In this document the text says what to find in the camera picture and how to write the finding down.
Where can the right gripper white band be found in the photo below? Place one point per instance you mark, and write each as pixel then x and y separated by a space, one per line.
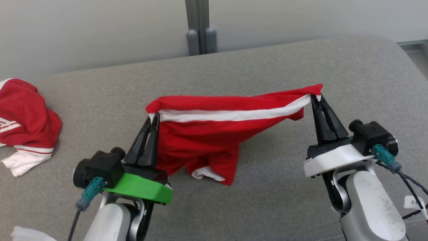
pixel 334 157

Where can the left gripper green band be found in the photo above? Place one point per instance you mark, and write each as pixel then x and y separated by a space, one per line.
pixel 143 190

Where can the red shorts with white stripe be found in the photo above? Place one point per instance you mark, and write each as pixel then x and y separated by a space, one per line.
pixel 200 140

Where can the red shirt with white cuffs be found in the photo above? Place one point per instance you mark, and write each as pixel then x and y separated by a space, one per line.
pixel 23 113

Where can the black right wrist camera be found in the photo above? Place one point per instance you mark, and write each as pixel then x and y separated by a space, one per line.
pixel 371 134

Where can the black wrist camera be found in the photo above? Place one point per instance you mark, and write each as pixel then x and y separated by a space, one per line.
pixel 100 167
pixel 371 134

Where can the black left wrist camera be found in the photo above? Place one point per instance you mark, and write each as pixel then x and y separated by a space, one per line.
pixel 100 167

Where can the grey aluminium partition post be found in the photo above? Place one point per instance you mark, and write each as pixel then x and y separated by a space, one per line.
pixel 200 20

